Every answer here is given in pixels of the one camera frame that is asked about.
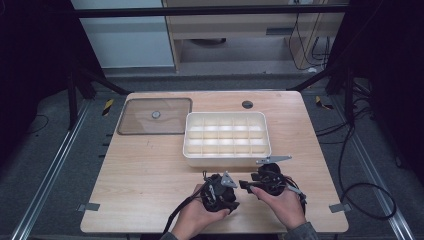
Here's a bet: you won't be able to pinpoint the thin black floor cable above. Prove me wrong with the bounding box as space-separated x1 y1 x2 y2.
23 113 51 136

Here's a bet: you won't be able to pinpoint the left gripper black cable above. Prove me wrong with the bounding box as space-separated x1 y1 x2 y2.
162 170 215 235

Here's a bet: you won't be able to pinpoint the white divided storage box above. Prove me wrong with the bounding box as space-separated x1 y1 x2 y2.
182 111 272 168

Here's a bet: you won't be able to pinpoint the black metal stand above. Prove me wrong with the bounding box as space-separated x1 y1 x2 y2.
286 64 356 126
66 64 133 131

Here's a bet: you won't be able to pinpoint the clear lid with round knob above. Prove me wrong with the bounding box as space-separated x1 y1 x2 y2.
116 97 193 136

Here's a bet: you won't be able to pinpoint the person's left hand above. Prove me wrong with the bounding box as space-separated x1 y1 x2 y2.
171 183 232 240

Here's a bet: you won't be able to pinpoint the dark curtain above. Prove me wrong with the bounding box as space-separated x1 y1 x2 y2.
328 0 424 186
0 0 103 164

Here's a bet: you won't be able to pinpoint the grey tape strip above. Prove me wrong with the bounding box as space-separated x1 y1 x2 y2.
76 202 101 213
328 202 352 214

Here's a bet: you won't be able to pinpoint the black horizontal frame bar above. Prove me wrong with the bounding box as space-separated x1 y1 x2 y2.
73 4 350 19

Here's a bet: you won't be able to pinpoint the white cabinet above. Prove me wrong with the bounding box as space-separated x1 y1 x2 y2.
70 0 176 70

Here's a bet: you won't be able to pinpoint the light wooden cabinet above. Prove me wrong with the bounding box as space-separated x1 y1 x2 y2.
162 0 348 73

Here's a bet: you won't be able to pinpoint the person's right hand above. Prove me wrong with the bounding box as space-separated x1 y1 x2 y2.
249 175 308 232

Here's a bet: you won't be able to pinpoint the yellow black floor tape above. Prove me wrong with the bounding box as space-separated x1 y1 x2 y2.
101 98 115 117
314 95 335 111

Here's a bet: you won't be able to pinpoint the hanging black cables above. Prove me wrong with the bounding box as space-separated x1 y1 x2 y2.
287 12 333 72

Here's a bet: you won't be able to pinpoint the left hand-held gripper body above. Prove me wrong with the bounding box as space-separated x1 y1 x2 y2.
199 170 239 205

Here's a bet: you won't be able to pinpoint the aluminium floor rail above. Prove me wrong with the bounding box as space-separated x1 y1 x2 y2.
329 95 416 240
9 99 93 240

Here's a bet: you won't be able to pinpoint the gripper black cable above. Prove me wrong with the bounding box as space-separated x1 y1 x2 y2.
283 177 308 215
162 170 215 235

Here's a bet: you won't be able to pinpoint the looped black floor cable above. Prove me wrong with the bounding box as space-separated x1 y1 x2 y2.
337 124 398 221

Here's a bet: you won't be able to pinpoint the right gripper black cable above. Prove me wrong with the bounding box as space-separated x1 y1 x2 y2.
283 177 308 215

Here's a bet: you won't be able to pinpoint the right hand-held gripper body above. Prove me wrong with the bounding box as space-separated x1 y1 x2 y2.
250 154 293 197

